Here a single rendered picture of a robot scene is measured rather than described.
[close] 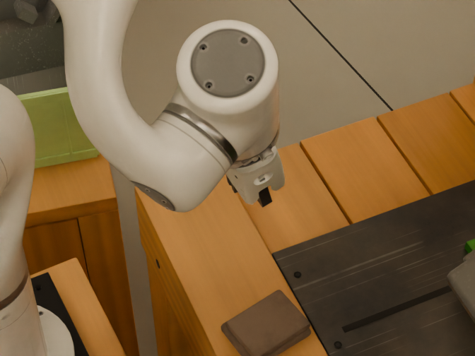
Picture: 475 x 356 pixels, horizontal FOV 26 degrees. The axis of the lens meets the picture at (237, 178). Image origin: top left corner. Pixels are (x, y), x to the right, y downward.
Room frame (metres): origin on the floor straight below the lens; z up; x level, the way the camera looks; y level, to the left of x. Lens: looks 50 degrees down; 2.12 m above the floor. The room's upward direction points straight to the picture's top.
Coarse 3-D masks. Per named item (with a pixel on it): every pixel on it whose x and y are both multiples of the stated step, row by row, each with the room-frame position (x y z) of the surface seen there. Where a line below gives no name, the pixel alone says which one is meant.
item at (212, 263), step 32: (224, 192) 0.98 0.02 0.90; (160, 224) 0.92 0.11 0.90; (192, 224) 0.92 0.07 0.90; (224, 224) 0.92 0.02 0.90; (160, 256) 0.89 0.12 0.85; (192, 256) 0.86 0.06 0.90; (224, 256) 0.86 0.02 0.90; (256, 256) 0.86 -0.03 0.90; (192, 288) 0.81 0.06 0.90; (224, 288) 0.81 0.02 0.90; (256, 288) 0.81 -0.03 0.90; (288, 288) 0.81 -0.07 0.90; (192, 320) 0.78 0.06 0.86; (224, 320) 0.75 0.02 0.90; (192, 352) 0.79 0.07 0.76; (224, 352) 0.70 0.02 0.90; (288, 352) 0.70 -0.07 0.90; (320, 352) 0.70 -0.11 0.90
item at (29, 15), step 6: (18, 0) 1.36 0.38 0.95; (24, 0) 1.36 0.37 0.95; (30, 0) 1.36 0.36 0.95; (36, 0) 1.37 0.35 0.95; (18, 6) 1.34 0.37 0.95; (24, 6) 1.34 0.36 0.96; (30, 6) 1.35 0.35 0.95; (18, 12) 1.33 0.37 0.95; (24, 12) 1.32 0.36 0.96; (30, 12) 1.33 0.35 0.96; (36, 12) 1.34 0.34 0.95; (24, 18) 1.32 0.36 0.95; (30, 18) 1.32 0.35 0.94
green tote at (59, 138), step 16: (32, 96) 1.13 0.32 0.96; (48, 96) 1.13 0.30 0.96; (64, 96) 1.13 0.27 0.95; (32, 112) 1.12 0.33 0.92; (48, 112) 1.13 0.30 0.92; (64, 112) 1.13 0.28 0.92; (48, 128) 1.13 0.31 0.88; (64, 128) 1.13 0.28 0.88; (80, 128) 1.14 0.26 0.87; (48, 144) 1.13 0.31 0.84; (64, 144) 1.13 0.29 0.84; (80, 144) 1.14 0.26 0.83; (48, 160) 1.12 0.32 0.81; (64, 160) 1.13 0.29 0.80
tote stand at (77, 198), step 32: (96, 160) 1.14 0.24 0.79; (32, 192) 1.07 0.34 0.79; (64, 192) 1.07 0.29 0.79; (96, 192) 1.07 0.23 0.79; (32, 224) 1.02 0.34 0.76; (64, 224) 1.04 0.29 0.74; (96, 224) 1.05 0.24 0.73; (32, 256) 1.02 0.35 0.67; (64, 256) 1.03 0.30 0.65; (96, 256) 1.05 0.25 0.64; (96, 288) 1.04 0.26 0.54; (128, 288) 1.06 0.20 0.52; (128, 320) 1.06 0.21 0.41; (128, 352) 1.05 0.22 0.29
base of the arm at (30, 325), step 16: (32, 288) 0.70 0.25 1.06; (16, 304) 0.66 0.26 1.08; (32, 304) 0.69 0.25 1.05; (0, 320) 0.64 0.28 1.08; (16, 320) 0.66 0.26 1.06; (32, 320) 0.67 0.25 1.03; (48, 320) 0.74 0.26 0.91; (0, 336) 0.64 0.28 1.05; (16, 336) 0.65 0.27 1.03; (32, 336) 0.67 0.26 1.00; (48, 336) 0.72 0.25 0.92; (64, 336) 0.72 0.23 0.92; (0, 352) 0.63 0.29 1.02; (16, 352) 0.64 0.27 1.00; (32, 352) 0.66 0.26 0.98; (48, 352) 0.69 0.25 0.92; (64, 352) 0.69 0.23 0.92
